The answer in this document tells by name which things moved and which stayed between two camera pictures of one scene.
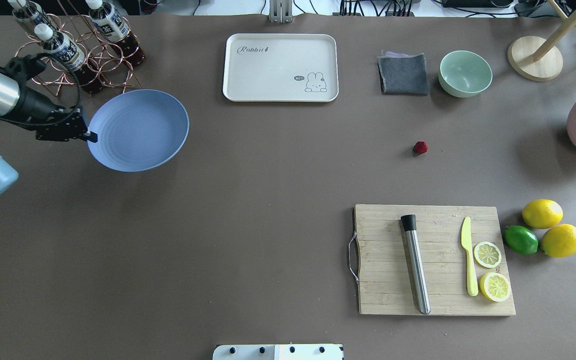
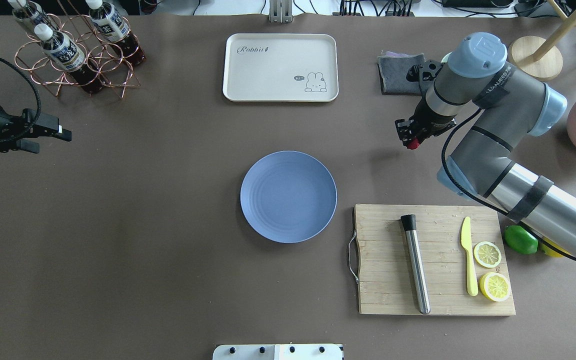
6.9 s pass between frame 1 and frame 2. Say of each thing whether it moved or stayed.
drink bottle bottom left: stayed
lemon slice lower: stayed
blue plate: moved
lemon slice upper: stayed
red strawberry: moved
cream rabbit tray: stayed
